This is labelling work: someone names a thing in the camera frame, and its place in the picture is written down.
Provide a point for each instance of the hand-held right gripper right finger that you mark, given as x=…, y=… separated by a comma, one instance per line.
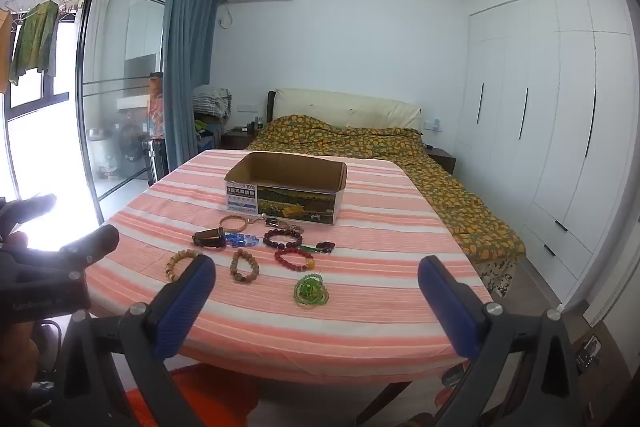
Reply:
x=447, y=312

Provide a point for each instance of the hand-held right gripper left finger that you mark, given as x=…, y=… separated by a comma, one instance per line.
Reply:
x=182, y=307

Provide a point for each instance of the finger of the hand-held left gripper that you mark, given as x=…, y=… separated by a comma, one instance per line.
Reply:
x=92, y=244
x=30, y=209

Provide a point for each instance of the dark wristwatch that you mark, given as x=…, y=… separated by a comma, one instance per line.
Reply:
x=210, y=238

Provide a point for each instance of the printed cardboard box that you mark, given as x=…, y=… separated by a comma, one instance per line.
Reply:
x=280, y=202

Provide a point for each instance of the plain orange cloth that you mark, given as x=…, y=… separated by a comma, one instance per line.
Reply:
x=200, y=392

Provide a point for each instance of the pink striped bed sheet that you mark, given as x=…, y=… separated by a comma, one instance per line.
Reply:
x=375, y=257

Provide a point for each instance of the dark suitcase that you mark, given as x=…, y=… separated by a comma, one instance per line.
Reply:
x=154, y=162

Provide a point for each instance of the bed with patterned cover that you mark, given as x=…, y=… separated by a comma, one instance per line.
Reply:
x=450, y=197

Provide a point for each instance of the black power strip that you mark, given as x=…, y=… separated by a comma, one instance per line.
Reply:
x=587, y=352

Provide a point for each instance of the dark wooden nightstand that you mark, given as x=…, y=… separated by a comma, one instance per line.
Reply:
x=442, y=159
x=237, y=139

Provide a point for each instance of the hanging green garment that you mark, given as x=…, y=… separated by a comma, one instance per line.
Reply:
x=32, y=42

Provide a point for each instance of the glass sliding door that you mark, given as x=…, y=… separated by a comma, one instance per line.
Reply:
x=130, y=57

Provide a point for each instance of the pile of folded blankets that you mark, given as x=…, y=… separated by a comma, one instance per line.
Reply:
x=212, y=102

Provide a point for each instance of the blue-grey curtain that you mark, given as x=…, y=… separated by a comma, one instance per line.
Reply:
x=185, y=82

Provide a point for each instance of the white wardrobe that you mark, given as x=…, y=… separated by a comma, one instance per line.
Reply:
x=550, y=107

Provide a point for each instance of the cream padded headboard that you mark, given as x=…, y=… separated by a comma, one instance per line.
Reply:
x=345, y=104

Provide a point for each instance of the wall socket charger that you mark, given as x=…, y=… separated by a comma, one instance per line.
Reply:
x=436, y=125

